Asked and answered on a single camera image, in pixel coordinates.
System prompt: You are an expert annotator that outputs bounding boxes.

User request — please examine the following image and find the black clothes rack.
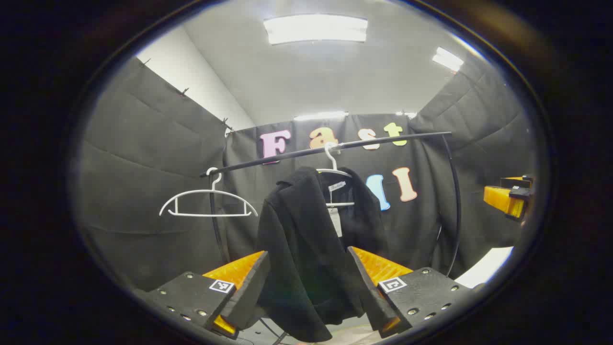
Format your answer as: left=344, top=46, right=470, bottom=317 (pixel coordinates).
left=200, top=131, right=462, bottom=277

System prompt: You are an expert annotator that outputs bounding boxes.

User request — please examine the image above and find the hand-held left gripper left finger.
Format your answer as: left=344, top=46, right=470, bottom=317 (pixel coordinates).
left=139, top=250, right=272, bottom=340

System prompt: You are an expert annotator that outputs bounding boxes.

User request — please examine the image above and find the large ceiling light panel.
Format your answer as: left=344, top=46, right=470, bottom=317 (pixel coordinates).
left=263, top=14, right=368, bottom=45

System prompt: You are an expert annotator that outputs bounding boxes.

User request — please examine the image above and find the white plastic hanger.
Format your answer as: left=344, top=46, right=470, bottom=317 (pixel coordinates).
left=316, top=142, right=356, bottom=208
left=159, top=167, right=258, bottom=218

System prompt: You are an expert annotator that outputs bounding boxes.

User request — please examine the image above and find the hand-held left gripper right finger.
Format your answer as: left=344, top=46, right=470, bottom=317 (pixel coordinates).
left=347, top=246, right=479, bottom=339

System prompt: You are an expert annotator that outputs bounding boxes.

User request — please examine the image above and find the white panel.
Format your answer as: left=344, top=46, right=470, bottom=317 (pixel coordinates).
left=454, top=246, right=514, bottom=289

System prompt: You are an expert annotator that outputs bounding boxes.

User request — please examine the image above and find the black backdrop cloth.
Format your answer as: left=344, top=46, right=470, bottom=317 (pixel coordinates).
left=79, top=46, right=532, bottom=293

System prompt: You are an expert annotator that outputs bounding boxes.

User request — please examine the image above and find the black jacket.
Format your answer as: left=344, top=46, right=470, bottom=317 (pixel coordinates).
left=256, top=166, right=389, bottom=343

